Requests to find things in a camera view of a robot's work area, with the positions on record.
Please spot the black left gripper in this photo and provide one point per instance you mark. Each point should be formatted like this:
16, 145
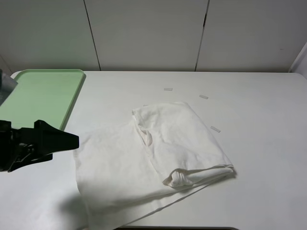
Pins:
17, 149

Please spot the white short sleeve shirt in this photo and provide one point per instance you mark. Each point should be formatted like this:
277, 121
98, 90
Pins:
162, 155

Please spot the green plastic tray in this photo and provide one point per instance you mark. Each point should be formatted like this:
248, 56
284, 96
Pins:
45, 100

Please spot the clear tape marker near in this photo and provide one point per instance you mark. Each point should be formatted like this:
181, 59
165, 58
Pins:
215, 129

